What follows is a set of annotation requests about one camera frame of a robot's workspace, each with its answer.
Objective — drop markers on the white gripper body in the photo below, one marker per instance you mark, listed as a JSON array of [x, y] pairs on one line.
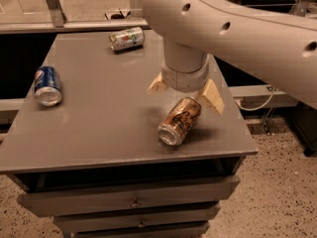
[[183, 80]]

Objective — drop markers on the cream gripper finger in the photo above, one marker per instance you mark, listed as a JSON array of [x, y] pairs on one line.
[[212, 97], [158, 85]]

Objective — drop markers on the orange soda can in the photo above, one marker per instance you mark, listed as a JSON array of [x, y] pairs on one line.
[[179, 121]]

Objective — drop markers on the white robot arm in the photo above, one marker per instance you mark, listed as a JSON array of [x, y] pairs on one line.
[[279, 49]]

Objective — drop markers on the white green soda can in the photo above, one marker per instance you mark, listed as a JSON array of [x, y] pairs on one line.
[[126, 39]]

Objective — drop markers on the blue Pepsi can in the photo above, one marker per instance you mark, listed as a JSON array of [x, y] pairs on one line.
[[47, 86]]

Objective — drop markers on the top grey drawer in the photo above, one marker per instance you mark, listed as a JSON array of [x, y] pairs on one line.
[[130, 196]]

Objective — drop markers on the grey drawer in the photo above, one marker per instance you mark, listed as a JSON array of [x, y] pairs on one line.
[[130, 196], [175, 230], [138, 218]]

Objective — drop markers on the grey drawer cabinet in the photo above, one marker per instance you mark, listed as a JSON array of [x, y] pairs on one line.
[[105, 130]]

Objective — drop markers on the middle grey drawer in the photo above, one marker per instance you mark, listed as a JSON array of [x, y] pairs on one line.
[[138, 218]]

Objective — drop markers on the grey metal railing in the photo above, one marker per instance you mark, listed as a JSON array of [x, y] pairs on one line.
[[46, 16]]

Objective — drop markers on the bottom grey drawer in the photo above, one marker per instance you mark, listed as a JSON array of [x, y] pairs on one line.
[[175, 230]]

